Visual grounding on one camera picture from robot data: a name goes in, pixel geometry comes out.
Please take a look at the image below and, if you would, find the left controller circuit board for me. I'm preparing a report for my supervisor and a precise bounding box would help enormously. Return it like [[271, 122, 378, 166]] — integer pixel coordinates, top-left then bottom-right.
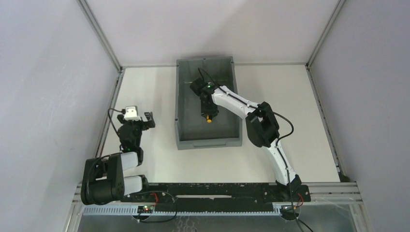
[[137, 205, 155, 214]]

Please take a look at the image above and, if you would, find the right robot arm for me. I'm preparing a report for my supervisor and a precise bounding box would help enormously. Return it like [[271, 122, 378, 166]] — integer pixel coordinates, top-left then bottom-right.
[[190, 80, 302, 199]]

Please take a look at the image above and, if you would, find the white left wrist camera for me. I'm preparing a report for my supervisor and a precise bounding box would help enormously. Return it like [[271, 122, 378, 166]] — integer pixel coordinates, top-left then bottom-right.
[[124, 106, 141, 121]]

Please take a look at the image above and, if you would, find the grey slotted cable duct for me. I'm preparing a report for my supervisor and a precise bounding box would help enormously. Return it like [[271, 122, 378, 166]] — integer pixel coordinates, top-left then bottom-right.
[[83, 205, 282, 216]]

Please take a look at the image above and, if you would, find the grey plastic bin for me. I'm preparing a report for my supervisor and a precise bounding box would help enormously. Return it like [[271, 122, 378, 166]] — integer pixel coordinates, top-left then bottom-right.
[[175, 56, 243, 150]]

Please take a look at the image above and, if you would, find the yellow black screwdriver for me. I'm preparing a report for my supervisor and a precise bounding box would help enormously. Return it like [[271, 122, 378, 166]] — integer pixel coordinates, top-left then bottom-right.
[[206, 115, 212, 123]]

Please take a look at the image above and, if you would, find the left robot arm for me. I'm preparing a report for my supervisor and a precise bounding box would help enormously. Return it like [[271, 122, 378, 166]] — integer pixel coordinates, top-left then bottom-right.
[[80, 110, 155, 205]]

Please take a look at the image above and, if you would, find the controller circuit board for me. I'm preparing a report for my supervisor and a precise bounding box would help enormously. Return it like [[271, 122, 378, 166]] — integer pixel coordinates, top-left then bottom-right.
[[280, 205, 300, 221], [137, 205, 155, 214]]

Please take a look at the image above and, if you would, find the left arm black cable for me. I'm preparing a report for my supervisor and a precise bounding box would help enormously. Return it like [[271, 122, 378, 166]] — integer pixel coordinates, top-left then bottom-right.
[[107, 108, 126, 142]]

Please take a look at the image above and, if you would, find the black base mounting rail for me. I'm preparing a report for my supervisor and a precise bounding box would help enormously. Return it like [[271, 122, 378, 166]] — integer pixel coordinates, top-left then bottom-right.
[[121, 183, 311, 212]]

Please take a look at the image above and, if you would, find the right controller circuit board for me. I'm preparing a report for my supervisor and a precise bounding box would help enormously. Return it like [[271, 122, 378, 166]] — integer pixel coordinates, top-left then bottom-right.
[[280, 205, 300, 221]]

